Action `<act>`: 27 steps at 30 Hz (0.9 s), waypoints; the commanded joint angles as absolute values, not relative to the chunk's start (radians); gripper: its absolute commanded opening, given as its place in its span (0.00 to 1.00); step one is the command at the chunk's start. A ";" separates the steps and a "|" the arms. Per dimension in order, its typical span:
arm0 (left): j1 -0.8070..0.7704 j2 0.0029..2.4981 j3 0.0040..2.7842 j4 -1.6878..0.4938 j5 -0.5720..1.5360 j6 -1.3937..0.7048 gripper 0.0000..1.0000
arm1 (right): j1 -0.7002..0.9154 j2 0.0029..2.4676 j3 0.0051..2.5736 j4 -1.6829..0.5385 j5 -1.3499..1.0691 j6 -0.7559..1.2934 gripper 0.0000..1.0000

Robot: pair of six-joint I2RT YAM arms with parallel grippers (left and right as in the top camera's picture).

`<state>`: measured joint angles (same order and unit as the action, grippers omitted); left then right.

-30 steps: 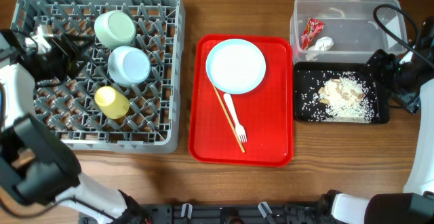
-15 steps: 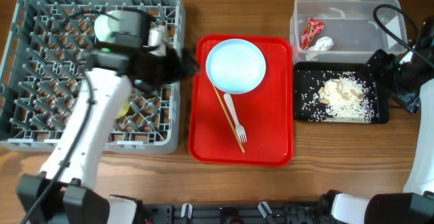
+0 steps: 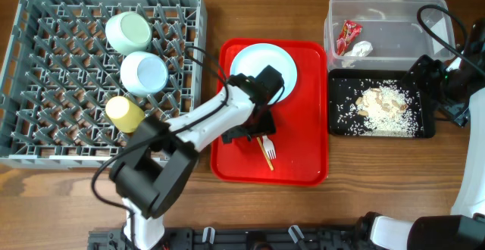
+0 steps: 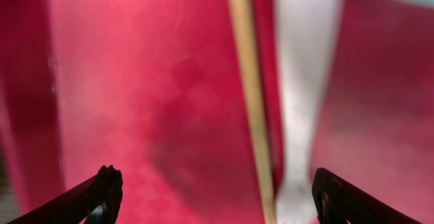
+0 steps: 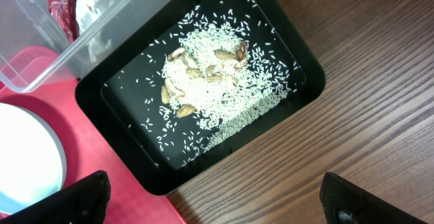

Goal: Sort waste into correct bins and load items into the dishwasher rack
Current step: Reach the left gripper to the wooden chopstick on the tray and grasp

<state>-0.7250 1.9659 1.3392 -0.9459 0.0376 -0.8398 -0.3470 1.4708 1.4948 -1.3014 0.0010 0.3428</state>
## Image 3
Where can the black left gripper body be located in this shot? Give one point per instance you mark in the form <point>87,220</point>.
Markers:
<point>264,124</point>

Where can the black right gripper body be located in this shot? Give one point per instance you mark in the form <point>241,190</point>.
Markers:
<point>438,82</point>

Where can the white plastic fork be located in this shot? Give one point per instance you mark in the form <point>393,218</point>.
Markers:
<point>269,147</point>

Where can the wooden chopstick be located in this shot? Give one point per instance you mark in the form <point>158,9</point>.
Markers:
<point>260,142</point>

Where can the rice and food scraps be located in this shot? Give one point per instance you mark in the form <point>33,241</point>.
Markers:
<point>382,111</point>

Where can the large light blue plate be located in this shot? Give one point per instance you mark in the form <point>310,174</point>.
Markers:
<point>254,58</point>

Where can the white napkin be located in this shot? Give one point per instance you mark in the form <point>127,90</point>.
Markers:
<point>360,50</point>

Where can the red snack wrapper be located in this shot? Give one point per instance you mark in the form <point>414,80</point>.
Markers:
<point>348,33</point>

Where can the small light blue bowl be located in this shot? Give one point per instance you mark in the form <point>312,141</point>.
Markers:
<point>143,74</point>

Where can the yellow plastic cup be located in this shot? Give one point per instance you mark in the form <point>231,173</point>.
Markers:
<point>124,114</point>

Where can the green saucer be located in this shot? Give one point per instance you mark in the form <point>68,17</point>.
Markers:
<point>128,32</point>

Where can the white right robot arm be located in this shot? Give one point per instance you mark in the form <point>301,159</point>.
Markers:
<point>463,228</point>

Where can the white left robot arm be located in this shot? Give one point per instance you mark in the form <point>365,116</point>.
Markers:
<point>152,171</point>

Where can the black waste tray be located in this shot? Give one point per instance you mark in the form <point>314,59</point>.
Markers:
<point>337,129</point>

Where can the grey dishwasher rack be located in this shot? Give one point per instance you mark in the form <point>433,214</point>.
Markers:
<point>59,72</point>

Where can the red plastic tray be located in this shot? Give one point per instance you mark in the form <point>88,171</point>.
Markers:
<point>301,137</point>

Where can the clear plastic bin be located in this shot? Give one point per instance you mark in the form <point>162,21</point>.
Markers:
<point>390,26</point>

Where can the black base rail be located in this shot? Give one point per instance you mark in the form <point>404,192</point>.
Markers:
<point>295,237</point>

